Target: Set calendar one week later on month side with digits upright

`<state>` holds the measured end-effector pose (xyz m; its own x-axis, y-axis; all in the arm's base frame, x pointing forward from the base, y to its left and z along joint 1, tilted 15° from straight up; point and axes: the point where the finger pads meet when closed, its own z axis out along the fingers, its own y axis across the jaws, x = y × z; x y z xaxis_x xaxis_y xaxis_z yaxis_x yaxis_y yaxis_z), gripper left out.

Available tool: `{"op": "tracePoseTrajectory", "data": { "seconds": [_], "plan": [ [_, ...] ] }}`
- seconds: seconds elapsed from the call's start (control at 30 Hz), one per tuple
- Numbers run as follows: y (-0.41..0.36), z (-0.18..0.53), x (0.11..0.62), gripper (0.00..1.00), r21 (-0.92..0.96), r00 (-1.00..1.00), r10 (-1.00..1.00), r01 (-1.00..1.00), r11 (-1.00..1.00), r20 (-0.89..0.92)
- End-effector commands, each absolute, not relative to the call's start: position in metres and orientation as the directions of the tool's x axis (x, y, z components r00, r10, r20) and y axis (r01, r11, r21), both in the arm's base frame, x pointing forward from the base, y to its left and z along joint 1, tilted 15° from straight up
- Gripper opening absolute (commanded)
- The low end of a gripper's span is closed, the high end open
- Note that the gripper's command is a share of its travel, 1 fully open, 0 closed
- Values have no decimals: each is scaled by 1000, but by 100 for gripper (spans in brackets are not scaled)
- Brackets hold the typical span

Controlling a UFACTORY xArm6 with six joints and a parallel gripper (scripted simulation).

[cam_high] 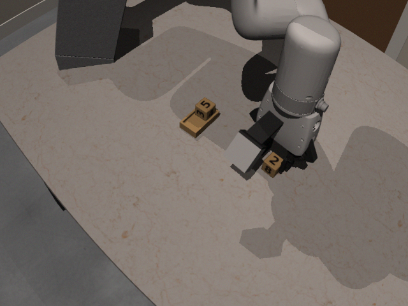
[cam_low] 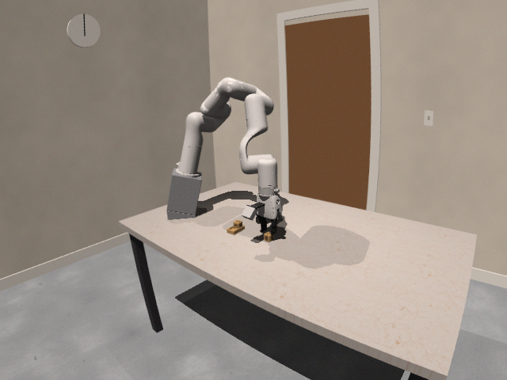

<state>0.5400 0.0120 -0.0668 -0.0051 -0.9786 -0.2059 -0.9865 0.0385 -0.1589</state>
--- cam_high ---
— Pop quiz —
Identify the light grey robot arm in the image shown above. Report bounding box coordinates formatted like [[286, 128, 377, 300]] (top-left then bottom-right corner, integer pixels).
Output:
[[223, 0, 341, 173]]

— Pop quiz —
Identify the orange number cube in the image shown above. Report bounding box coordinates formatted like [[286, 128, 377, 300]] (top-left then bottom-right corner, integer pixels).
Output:
[[261, 152, 283, 178], [195, 98, 215, 121]]

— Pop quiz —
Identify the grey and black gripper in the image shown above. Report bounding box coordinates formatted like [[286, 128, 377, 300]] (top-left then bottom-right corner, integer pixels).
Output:
[[249, 81, 323, 172]]

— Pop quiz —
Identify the wooden tray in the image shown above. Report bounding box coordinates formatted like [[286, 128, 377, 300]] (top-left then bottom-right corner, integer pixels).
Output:
[[180, 109, 219, 138]]

